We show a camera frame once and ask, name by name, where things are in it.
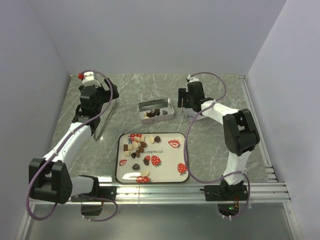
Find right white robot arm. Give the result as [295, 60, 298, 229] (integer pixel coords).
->
[177, 80, 260, 200]

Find white oval chocolate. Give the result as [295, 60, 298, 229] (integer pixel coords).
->
[140, 171, 150, 177]
[132, 141, 139, 149]

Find silver rectangular tin box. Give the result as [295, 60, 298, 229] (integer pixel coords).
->
[138, 97, 175, 125]

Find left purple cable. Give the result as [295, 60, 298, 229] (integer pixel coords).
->
[26, 69, 119, 223]

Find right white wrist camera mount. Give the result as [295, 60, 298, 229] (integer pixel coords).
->
[186, 74, 199, 83]

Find aluminium frame rail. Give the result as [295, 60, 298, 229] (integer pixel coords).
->
[26, 181, 292, 206]

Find brown square chocolate left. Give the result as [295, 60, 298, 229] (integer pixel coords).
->
[123, 144, 128, 152]

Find dark heart chocolate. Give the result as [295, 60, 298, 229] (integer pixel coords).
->
[132, 163, 140, 171]

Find brown round chocolate cup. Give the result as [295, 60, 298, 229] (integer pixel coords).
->
[140, 141, 147, 148]

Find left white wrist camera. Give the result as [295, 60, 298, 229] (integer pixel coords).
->
[78, 71, 101, 88]

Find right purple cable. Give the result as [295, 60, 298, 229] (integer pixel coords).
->
[183, 71, 251, 221]

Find white oval chocolate centre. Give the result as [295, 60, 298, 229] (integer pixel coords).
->
[132, 141, 139, 149]

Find metal serving tongs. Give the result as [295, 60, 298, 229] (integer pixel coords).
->
[93, 99, 118, 142]

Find white strawberry pattern tray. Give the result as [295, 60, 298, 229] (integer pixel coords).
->
[114, 132, 189, 184]

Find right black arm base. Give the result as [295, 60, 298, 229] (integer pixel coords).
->
[200, 181, 251, 219]

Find brown oval chocolate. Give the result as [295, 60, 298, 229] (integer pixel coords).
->
[138, 146, 144, 153]

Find white square chocolate left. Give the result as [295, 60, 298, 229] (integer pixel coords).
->
[124, 150, 131, 157]

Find silver tin lid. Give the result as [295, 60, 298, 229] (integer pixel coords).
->
[181, 99, 198, 123]

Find purple cable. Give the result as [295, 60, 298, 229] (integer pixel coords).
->
[26, 69, 119, 223]
[183, 71, 251, 221]

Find white oval chocolate front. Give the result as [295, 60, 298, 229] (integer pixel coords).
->
[140, 171, 150, 177]

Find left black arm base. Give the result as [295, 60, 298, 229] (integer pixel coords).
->
[70, 186, 119, 222]

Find dark round chocolate right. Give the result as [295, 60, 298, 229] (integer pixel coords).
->
[154, 136, 161, 143]

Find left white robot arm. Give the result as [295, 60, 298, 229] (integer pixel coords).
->
[28, 79, 119, 204]

